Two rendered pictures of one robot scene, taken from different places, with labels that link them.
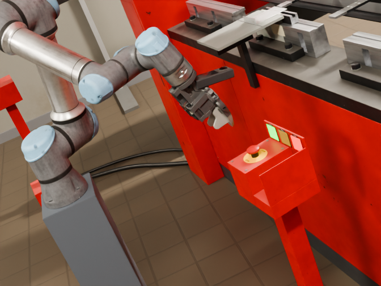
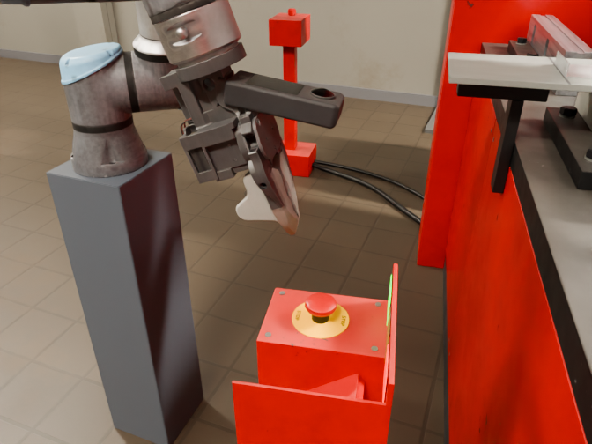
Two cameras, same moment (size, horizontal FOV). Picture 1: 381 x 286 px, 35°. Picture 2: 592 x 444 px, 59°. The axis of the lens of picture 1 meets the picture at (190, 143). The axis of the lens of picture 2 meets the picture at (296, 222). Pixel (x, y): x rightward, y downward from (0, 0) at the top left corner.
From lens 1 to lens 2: 1.19 m
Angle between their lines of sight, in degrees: 25
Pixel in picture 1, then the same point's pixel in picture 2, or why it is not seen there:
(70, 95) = not seen: hidden behind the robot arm
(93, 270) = (94, 280)
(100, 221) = (116, 226)
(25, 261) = (199, 208)
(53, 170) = (81, 114)
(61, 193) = (83, 153)
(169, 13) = (499, 22)
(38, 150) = (68, 70)
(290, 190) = not seen: outside the picture
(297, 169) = (337, 430)
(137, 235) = (299, 262)
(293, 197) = not seen: outside the picture
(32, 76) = (368, 43)
